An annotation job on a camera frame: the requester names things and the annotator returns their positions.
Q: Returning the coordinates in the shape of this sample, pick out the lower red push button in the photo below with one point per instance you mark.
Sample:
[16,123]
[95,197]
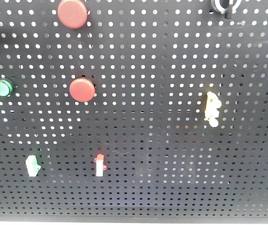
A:
[82,90]

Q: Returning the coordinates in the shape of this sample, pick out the red push button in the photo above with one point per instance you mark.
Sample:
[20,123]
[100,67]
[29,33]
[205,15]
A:
[72,13]
[82,90]

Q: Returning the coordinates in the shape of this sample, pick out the upper red push button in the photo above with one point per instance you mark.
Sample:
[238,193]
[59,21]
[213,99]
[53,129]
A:
[72,13]

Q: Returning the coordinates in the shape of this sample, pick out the green push button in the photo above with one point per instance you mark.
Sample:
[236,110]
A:
[6,88]

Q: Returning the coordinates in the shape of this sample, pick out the black perforated pegboard panel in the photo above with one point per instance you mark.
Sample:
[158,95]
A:
[152,63]

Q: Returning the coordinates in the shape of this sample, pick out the silver black rotary knob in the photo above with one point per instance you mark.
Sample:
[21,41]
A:
[226,7]

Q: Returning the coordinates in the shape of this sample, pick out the red toggle switch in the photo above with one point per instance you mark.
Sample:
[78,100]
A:
[100,167]

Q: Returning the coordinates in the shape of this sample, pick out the yellow toggle switch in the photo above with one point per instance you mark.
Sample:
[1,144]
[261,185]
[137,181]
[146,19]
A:
[211,111]

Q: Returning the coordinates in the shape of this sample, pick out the green toggle switch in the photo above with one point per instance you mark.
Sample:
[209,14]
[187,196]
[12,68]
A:
[32,166]

